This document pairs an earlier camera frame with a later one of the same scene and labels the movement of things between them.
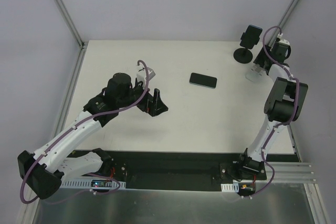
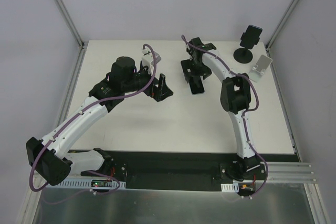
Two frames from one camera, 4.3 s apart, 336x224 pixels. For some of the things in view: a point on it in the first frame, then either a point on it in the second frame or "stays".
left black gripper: x=146 y=103 to x=155 y=90
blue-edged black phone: x=251 y=36 stays
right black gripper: x=263 y=57 to x=194 y=74
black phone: x=203 y=80 to x=196 y=85
